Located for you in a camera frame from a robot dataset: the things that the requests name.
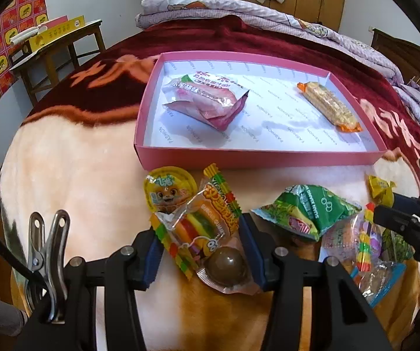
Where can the maroon and cream blanket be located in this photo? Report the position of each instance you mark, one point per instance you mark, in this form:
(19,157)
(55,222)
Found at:
(85,172)

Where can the yellow cardboard box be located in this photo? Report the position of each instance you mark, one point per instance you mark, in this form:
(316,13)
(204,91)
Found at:
(60,29)

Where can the clear blue-edged snack packet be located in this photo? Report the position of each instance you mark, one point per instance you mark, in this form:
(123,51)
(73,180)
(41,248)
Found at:
(378,281)

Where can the green pea snack packet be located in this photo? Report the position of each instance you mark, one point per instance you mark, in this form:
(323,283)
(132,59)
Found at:
(305,208)

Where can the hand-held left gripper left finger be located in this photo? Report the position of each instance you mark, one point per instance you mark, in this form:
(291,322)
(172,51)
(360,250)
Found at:
(155,259)

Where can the chocolate ball packet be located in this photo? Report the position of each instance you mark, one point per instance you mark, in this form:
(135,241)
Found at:
(226,267)

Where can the metal spring clip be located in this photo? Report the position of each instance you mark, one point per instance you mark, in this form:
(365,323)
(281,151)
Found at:
(36,248)

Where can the pink cardboard box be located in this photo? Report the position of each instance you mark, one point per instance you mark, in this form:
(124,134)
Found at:
(231,159)

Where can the small green snack packet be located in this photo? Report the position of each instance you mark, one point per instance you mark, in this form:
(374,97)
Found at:
(396,245)

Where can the wooden side table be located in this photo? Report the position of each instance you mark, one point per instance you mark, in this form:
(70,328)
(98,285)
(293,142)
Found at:
(54,64)

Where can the pink box lid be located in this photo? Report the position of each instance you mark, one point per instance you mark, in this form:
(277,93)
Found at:
(56,22)

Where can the burger gummy packet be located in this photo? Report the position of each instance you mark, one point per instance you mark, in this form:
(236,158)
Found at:
(195,223)

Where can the folded lilac quilt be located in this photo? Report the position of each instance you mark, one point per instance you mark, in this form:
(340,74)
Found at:
(231,5)

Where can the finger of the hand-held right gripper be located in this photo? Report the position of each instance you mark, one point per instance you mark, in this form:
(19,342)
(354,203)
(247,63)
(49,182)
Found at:
(392,217)
(405,200)

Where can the orange cracker packet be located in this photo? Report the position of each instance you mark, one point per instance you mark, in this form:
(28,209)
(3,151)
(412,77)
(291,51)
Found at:
(328,104)

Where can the yellow candy packet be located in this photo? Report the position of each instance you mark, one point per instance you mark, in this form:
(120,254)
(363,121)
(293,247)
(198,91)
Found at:
(380,186)

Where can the colourful skewer gummy packet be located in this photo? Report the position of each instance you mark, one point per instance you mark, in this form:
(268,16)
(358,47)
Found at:
(365,241)

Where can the white paper roll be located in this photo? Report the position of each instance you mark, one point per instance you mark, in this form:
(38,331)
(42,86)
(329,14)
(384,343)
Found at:
(27,34)

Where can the yellow jelly cup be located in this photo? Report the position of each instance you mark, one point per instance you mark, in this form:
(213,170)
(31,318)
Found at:
(167,190)

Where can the pink snack packet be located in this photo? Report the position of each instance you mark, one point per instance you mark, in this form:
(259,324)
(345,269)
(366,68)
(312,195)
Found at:
(202,95)

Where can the dark wooden headboard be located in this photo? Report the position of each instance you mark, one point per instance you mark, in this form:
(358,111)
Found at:
(396,51)

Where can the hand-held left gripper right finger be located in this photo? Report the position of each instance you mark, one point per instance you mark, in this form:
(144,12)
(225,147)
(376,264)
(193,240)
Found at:
(253,256)

